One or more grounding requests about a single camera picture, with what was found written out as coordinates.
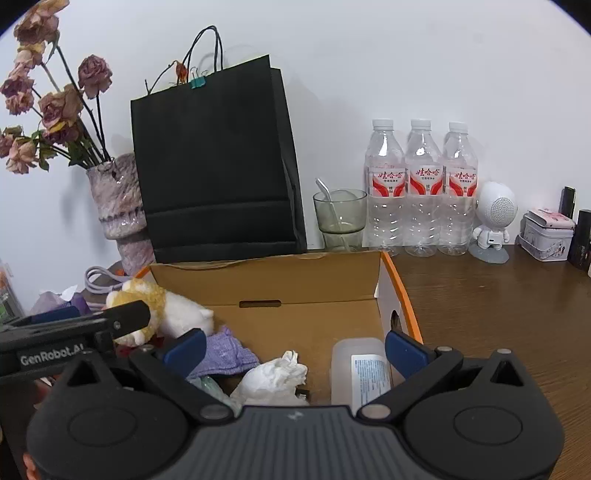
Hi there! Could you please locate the dried rose bouquet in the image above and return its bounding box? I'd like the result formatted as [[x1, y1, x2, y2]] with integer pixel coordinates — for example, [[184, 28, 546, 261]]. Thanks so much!
[[1, 1, 114, 175]]

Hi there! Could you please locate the person hand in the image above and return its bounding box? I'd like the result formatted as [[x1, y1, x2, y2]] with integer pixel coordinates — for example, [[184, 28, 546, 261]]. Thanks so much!
[[22, 453, 41, 480]]

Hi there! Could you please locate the black paper bag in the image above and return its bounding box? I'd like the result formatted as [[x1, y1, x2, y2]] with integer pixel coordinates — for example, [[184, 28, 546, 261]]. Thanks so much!
[[130, 42, 308, 263]]

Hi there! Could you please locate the spoon in glass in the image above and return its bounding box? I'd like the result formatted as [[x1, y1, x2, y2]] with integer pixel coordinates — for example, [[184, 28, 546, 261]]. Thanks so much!
[[315, 177, 351, 252]]

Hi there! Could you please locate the glass cup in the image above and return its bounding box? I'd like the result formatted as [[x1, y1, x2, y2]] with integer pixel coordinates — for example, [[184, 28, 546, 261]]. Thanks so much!
[[312, 189, 368, 252]]

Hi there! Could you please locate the left water bottle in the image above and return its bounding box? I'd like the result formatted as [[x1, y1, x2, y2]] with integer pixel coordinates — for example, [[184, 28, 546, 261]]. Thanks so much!
[[365, 119, 406, 256]]

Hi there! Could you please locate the teal binder clip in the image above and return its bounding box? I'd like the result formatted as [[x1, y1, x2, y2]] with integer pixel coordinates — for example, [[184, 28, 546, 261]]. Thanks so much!
[[189, 67, 206, 89]]

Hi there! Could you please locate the purple cable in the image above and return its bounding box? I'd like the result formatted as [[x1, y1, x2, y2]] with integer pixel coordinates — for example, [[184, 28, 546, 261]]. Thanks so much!
[[84, 265, 129, 296]]

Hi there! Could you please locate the water bottle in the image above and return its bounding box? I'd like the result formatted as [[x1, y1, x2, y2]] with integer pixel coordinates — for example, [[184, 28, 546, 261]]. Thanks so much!
[[439, 122, 479, 256], [405, 119, 444, 258], [365, 119, 406, 256]]

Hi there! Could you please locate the small tin box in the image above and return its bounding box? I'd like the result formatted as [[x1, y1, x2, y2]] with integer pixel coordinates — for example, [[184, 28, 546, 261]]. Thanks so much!
[[517, 209, 575, 262]]

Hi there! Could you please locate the purple knitted cloth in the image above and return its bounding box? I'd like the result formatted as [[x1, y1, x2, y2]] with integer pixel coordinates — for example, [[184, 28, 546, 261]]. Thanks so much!
[[186, 326, 259, 380]]

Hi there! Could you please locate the purple tissue pack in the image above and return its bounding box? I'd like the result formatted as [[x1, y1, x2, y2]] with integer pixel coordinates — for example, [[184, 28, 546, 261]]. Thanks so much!
[[29, 285, 91, 315]]

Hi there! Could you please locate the red cardboard box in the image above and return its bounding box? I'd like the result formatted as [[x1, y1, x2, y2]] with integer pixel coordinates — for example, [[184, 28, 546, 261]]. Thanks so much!
[[138, 251, 423, 405]]

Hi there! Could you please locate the iridescent plastic bag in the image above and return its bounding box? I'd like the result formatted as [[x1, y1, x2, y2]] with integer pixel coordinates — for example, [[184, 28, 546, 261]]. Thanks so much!
[[186, 376, 242, 417]]

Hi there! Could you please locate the purple ceramic vase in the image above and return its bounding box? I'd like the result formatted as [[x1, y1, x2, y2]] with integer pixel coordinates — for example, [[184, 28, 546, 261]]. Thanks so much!
[[86, 153, 155, 276]]

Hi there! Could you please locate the white astronaut figure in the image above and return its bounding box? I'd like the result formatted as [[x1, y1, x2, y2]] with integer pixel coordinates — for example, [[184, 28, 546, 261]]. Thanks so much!
[[469, 181, 518, 265]]

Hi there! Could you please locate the tall black tube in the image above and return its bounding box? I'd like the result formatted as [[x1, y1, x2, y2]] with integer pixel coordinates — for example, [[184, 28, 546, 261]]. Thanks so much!
[[567, 209, 591, 273]]

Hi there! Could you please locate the plush alpaca toy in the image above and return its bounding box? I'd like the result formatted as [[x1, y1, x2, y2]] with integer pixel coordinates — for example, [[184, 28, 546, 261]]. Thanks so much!
[[105, 278, 214, 348]]

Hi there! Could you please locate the white tissue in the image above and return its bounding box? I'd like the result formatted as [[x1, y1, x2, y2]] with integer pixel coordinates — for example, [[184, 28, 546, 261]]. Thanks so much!
[[230, 350, 308, 407]]

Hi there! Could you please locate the clear plastic swab box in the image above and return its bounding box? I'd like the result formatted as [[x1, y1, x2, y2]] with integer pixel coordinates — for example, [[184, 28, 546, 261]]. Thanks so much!
[[331, 337, 404, 415]]

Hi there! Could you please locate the middle water bottle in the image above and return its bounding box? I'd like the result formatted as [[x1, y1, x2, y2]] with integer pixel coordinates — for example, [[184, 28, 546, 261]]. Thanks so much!
[[405, 119, 444, 258]]

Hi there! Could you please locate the right water bottle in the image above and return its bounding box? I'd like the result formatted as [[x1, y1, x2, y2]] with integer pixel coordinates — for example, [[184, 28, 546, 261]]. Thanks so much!
[[439, 122, 479, 256]]

